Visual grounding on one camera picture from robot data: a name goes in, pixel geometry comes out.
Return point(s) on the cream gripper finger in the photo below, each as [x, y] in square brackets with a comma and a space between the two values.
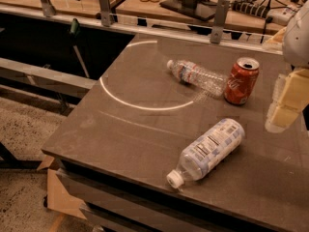
[282, 116]

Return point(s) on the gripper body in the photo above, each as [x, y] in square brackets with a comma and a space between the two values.
[297, 38]

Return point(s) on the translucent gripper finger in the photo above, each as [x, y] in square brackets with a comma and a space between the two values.
[270, 125]

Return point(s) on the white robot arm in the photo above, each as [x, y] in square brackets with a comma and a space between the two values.
[296, 43]

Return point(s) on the red coke can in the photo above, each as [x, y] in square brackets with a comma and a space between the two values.
[241, 81]

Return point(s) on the labelled clear plastic bottle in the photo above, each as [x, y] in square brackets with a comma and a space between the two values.
[200, 157]

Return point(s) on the clear crumpled water bottle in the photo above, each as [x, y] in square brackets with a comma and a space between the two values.
[213, 83]

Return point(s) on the grey power strip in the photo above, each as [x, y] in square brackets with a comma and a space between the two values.
[281, 17]

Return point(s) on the black monitor stand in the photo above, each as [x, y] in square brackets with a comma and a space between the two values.
[190, 8]

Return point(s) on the metal bracket right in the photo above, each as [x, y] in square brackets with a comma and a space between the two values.
[222, 9]

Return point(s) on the metal bracket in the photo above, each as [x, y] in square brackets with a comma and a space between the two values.
[105, 12]
[47, 8]
[222, 9]

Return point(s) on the metal bracket middle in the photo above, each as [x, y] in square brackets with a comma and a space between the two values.
[105, 12]

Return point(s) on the metal bracket left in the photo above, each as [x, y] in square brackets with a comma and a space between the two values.
[47, 8]

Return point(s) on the metal frame rail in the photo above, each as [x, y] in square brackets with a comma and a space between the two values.
[61, 82]

